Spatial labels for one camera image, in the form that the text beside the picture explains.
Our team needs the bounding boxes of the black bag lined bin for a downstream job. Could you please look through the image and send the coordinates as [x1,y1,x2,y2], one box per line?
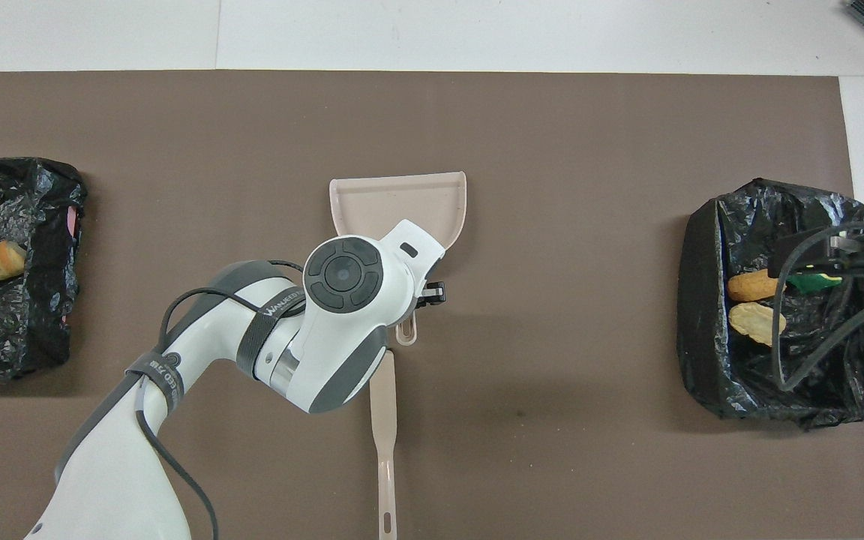
[676,178,864,431]
[0,157,89,380]

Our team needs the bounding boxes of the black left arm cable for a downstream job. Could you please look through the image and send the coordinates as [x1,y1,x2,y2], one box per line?
[134,259,307,540]

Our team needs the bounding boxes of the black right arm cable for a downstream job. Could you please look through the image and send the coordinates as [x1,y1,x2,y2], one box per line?
[771,220,864,393]

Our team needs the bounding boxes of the beige hand brush black bristles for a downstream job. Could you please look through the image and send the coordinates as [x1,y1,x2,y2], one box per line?
[369,350,399,540]

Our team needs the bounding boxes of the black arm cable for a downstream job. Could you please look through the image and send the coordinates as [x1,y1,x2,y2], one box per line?
[771,220,864,393]
[134,259,307,540]

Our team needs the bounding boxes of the brown table mat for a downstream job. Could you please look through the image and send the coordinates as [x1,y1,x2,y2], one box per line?
[0,70,864,540]

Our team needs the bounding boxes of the beige plastic dustpan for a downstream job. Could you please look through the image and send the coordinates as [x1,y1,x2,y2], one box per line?
[328,171,468,347]

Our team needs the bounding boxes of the brown bread roll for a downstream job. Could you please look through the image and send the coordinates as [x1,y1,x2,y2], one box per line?
[727,268,782,302]

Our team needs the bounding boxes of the yellow green sponge wedge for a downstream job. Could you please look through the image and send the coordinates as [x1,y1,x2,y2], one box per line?
[786,273,843,294]

